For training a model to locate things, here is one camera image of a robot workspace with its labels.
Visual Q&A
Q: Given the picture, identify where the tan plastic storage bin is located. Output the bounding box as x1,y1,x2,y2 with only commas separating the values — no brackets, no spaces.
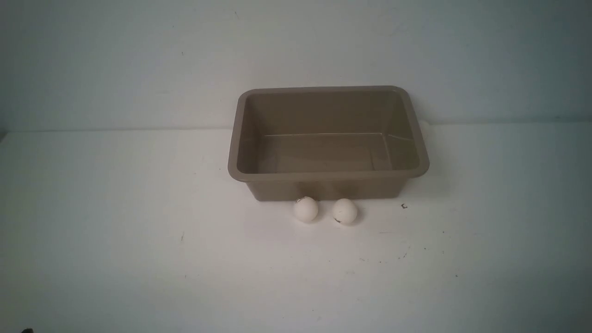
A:
228,85,430,202

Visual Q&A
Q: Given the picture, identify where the white ping-pong ball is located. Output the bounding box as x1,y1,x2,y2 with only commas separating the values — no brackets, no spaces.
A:
418,120,431,139
332,198,358,226
293,197,319,223

